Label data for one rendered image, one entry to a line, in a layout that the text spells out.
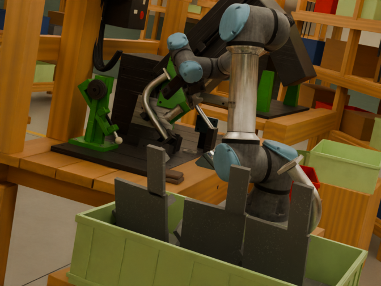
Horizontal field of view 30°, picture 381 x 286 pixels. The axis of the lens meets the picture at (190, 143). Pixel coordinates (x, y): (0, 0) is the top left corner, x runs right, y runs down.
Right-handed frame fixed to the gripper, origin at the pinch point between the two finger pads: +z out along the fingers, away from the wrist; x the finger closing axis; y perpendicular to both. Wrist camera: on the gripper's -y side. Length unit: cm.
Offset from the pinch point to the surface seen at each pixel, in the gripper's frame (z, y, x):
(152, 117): 2.4, -15.0, 4.7
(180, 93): -0.1, -1.2, 8.9
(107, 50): 1, -22, 53
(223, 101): 10.6, 14.8, 6.7
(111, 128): -10.2, -31.4, -5.1
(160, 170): -74, -22, -88
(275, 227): -66, -3, -109
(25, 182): -15, -66, -20
